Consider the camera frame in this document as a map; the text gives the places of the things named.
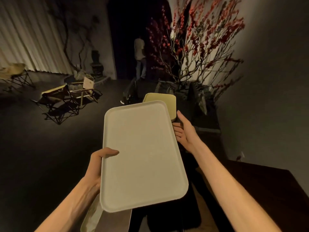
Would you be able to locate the person's left hand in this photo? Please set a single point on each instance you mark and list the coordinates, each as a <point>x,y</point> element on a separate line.
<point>93,170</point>

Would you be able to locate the person's right hand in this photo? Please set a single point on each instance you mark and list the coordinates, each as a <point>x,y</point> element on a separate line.
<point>189,136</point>

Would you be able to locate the person's right thumb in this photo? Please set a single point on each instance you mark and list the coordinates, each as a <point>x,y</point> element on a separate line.
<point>183,119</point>

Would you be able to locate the person's left thumb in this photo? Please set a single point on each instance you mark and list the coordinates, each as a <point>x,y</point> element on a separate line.
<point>107,152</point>

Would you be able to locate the pale yellow plastic tray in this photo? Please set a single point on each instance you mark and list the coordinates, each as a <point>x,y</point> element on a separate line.
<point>164,101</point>

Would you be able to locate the white plastic tray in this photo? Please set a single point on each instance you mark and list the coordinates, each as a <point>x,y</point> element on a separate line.
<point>142,157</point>

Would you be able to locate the person's left forearm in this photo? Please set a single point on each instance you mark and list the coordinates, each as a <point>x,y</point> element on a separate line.
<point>70,207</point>

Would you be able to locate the person's right forearm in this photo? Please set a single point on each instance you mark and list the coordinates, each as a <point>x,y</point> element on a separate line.
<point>229,190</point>

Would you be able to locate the dark planter with rocks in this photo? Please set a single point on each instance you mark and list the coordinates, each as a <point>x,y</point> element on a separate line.
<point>193,99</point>

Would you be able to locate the pale green tray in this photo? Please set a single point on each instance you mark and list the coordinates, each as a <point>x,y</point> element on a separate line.
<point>96,218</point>

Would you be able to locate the beige folding camp chair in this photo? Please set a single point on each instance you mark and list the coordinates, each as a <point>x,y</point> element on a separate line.
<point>56,97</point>
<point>14,73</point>
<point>85,88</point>

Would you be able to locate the red blossom branch arrangement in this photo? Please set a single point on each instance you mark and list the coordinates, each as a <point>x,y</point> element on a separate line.
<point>200,41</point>

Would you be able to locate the dark stone lantern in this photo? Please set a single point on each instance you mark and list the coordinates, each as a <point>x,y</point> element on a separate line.
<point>97,64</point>

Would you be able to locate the dark wooden table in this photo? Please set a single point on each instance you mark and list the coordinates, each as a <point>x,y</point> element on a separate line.
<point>272,195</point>

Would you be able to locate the bare twisted tree branch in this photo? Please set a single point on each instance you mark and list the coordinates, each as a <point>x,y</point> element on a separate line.
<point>74,33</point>

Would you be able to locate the pleated beige curtain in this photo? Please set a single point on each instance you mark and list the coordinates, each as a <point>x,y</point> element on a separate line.
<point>31,33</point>

